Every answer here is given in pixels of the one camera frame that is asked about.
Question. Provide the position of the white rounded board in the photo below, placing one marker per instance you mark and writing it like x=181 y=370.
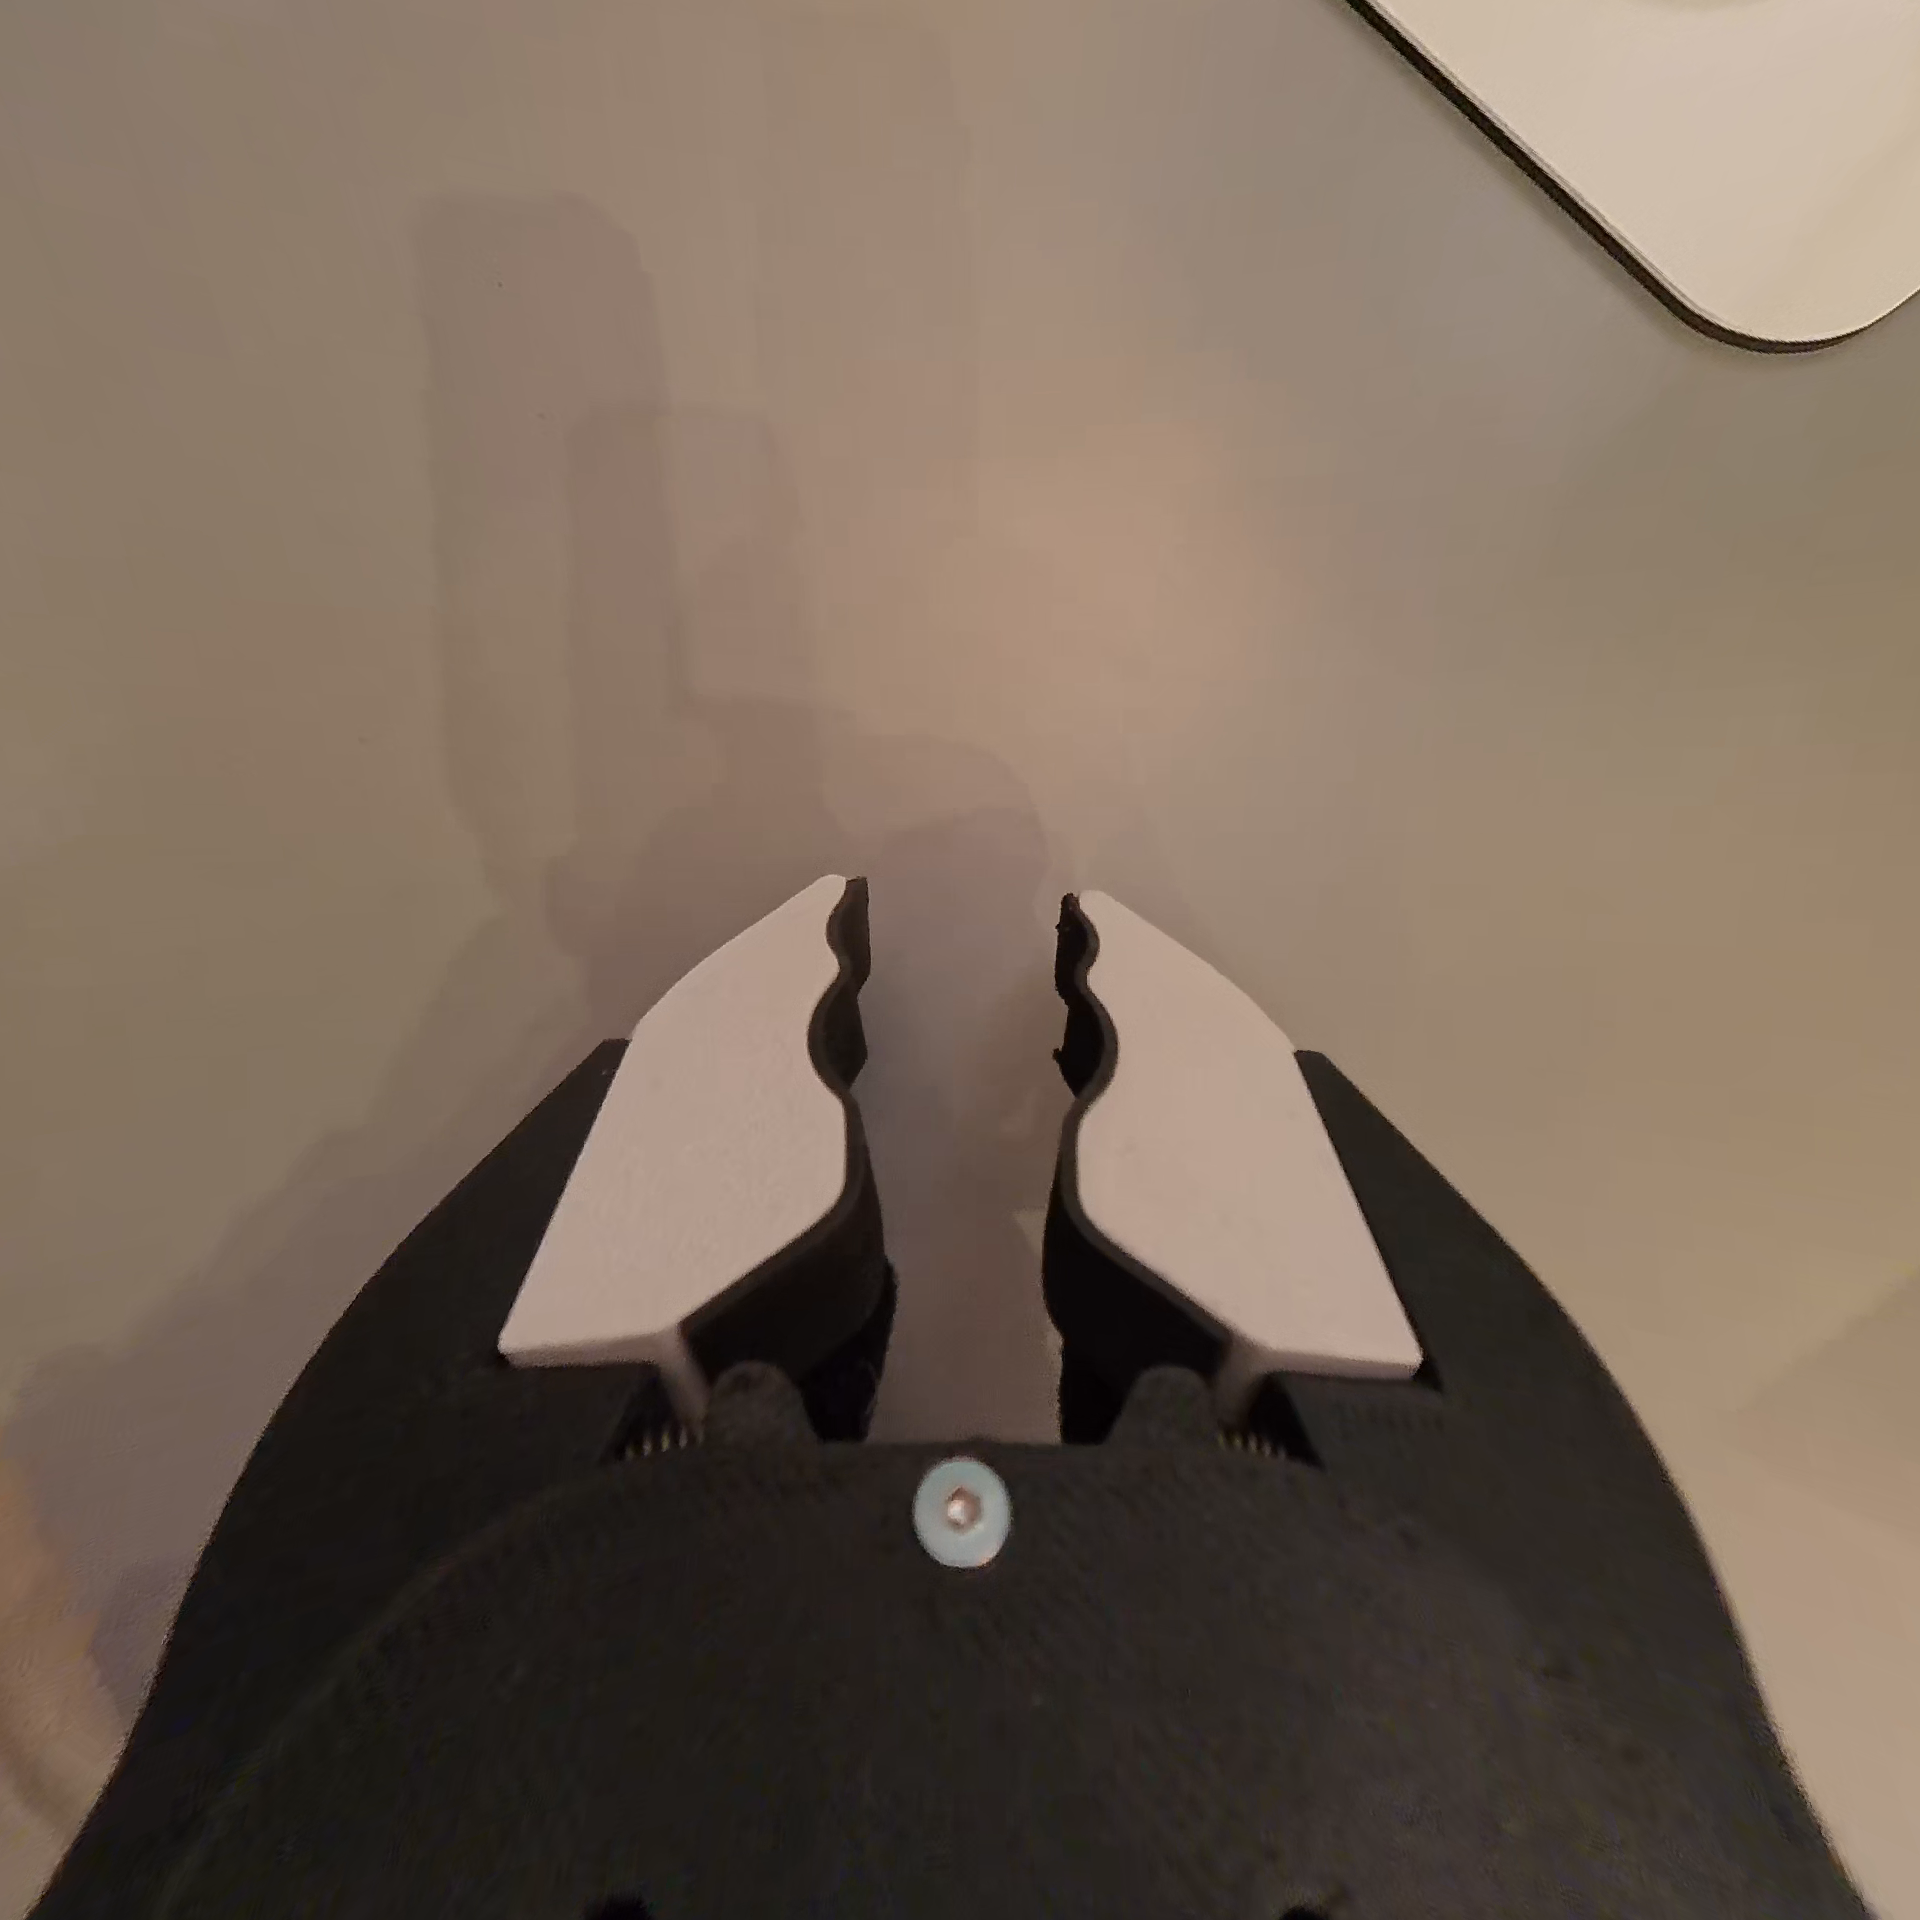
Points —
x=1711 y=134

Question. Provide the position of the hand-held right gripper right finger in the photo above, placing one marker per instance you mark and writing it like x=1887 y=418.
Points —
x=1224 y=1171

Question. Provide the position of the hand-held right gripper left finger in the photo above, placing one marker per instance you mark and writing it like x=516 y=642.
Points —
x=705 y=1155

